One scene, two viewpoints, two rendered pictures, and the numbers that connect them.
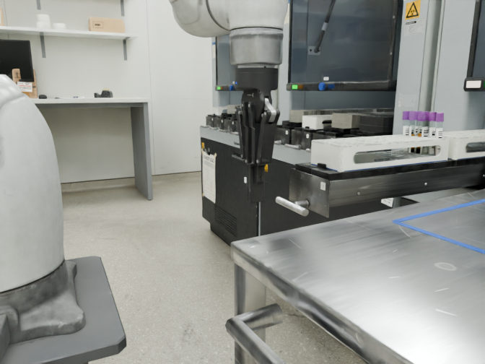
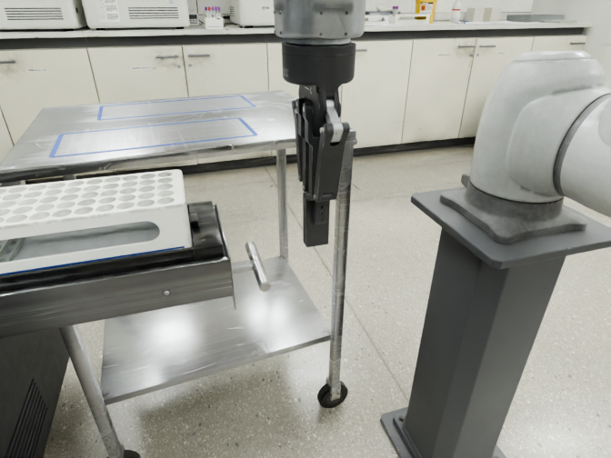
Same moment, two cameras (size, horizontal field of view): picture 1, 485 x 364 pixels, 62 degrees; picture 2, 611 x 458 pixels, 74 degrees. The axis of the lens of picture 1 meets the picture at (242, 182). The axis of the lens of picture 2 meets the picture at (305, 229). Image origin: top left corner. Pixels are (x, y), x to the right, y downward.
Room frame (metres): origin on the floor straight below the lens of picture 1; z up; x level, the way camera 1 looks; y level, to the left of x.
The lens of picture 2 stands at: (1.16, 0.03, 1.04)
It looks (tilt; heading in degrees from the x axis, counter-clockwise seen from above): 29 degrees down; 188
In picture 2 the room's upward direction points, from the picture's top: straight up
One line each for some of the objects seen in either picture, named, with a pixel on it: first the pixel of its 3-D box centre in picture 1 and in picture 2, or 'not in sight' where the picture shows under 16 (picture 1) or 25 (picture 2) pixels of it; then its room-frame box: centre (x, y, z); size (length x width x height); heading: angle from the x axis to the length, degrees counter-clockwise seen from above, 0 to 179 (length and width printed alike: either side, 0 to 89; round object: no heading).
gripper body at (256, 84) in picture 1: (255, 94); (317, 88); (0.71, -0.02, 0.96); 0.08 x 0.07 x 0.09; 25
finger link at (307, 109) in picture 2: (252, 133); (320, 153); (0.72, -0.02, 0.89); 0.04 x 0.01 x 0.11; 115
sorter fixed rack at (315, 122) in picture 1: (338, 123); not in sight; (1.67, -0.40, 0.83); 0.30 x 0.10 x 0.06; 115
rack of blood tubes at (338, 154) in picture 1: (381, 153); (37, 229); (0.84, -0.29, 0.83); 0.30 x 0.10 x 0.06; 116
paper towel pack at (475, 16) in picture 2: not in sight; (483, 14); (-2.84, 0.93, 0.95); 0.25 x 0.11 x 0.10; 112
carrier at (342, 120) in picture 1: (343, 122); not in sight; (1.49, -0.37, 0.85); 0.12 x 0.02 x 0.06; 26
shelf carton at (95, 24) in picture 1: (106, 27); not in sight; (3.83, 1.22, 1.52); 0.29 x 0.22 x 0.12; 114
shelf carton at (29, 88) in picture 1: (25, 84); not in sight; (3.53, 1.86, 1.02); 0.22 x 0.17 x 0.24; 25
